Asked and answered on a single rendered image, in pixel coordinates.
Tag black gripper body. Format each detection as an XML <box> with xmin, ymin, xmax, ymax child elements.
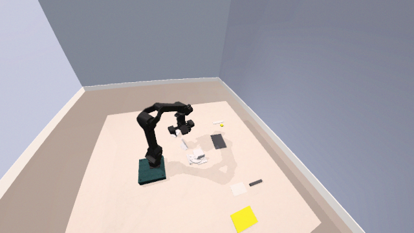
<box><xmin>168</xmin><ymin>120</ymin><xmax>195</xmax><ymax>135</ymax></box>

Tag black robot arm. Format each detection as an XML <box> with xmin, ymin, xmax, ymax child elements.
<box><xmin>136</xmin><ymin>102</ymin><xmax>193</xmax><ymax>169</ymax></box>

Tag yellow square plate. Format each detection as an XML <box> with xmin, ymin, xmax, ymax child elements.
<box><xmin>230</xmin><ymin>205</ymin><xmax>258</xmax><ymax>233</ymax></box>

